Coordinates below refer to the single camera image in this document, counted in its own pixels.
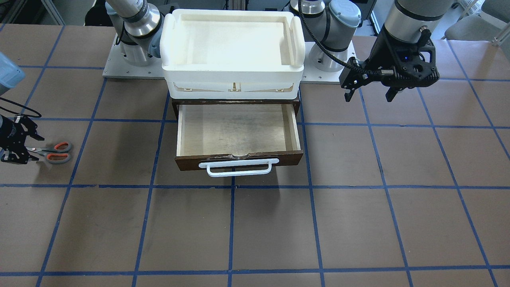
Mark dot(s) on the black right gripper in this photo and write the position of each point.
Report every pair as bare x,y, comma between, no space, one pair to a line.
8,136

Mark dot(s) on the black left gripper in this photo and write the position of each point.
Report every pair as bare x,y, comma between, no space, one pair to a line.
381,55

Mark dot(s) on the orange grey handled scissors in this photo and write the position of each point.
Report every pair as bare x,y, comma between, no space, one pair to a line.
55,155

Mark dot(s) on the wooden drawer with white handle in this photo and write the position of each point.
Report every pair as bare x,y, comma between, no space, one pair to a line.
237,140

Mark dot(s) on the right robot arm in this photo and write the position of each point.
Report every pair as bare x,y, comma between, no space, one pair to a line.
138,26

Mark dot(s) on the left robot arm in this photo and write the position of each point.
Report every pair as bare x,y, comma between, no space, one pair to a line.
332,25

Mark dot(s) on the dark brown wooden cabinet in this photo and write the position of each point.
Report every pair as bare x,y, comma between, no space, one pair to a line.
176,103

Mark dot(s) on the grey office chair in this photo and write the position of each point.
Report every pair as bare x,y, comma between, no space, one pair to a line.
491,24

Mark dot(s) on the white plastic tray box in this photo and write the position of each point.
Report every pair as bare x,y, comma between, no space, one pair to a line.
231,54

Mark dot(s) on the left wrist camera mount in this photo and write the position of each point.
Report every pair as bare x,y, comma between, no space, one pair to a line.
411,64

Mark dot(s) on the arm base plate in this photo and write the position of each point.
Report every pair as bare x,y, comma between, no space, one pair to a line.
130,62
319,68

